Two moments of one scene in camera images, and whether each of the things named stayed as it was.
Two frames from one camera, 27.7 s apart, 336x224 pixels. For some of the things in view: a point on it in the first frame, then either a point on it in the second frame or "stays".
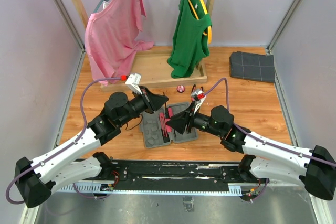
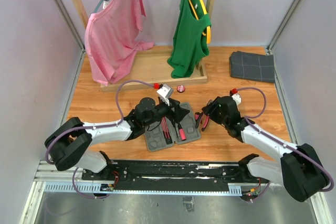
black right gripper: (186, 117) to (212, 114)
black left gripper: (154, 102) to (179, 113)
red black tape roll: (180, 88) stays
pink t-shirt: (111, 34) stays
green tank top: (191, 43) stays
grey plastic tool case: (150, 126) stays
